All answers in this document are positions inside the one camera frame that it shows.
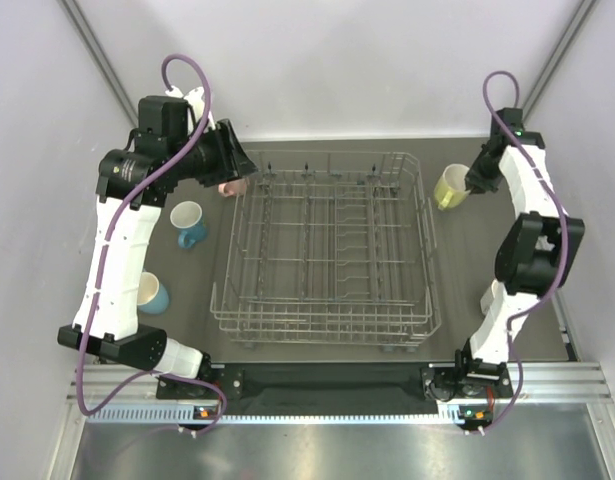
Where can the pink mug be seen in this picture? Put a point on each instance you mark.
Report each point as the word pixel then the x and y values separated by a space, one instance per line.
pixel 233 188

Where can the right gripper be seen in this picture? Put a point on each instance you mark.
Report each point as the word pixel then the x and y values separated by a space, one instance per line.
pixel 475 182

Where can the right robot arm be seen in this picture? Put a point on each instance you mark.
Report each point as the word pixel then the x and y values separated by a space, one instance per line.
pixel 535 257

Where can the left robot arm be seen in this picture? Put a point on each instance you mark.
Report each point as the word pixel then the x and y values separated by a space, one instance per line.
pixel 174 141

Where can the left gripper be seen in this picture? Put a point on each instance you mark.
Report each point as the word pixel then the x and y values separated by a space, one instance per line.
pixel 231 161

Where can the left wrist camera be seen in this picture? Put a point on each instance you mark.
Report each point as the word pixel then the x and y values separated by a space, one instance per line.
pixel 196 100

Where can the blue floral mug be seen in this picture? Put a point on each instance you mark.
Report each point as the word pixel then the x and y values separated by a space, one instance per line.
pixel 187 217

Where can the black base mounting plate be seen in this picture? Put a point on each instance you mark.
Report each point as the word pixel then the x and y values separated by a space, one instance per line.
pixel 416 380

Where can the plain blue mug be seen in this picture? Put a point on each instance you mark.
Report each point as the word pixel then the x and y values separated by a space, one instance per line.
pixel 152 296

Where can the aluminium frame rail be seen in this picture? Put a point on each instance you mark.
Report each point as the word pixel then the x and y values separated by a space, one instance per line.
pixel 152 399

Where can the grey wire dish rack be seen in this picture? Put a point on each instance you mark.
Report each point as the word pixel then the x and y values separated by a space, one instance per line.
pixel 331 248

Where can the yellow mug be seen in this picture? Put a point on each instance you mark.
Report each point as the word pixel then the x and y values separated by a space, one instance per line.
pixel 450 189

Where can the white mug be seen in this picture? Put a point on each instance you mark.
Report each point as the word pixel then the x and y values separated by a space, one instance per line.
pixel 486 301

